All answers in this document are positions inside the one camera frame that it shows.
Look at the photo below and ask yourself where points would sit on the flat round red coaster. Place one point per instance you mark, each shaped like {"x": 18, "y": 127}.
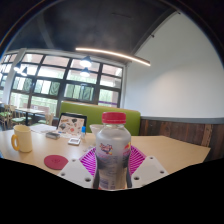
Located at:
{"x": 56, "y": 162}

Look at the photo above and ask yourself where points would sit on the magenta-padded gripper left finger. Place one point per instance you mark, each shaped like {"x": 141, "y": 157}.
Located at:
{"x": 75, "y": 171}

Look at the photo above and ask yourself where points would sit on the long linear hanging light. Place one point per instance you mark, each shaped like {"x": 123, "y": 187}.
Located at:
{"x": 113, "y": 54}

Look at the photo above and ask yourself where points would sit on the small blue-capped bottle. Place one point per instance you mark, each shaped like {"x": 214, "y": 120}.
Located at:
{"x": 83, "y": 132}

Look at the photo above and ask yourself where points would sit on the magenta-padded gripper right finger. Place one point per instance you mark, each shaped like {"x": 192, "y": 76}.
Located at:
{"x": 148, "y": 170}

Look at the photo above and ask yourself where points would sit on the group of green-seated chairs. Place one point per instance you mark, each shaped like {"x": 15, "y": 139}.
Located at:
{"x": 16, "y": 119}

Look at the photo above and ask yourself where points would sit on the clear red-capped drink bottle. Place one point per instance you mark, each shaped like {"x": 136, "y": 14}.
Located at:
{"x": 112, "y": 153}

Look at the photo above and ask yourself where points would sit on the small dark box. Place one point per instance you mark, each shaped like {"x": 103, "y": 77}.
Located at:
{"x": 52, "y": 135}

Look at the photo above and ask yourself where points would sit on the group of pendant lamps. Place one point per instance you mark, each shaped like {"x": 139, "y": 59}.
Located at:
{"x": 85, "y": 62}

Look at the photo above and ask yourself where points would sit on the green upholstered bench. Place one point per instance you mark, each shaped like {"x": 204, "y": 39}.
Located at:
{"x": 90, "y": 111}

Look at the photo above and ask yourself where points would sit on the pale yellow mug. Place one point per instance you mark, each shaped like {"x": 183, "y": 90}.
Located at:
{"x": 23, "y": 139}

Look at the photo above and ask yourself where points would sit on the wooden dining table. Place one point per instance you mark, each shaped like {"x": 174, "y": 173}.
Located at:
{"x": 30, "y": 110}

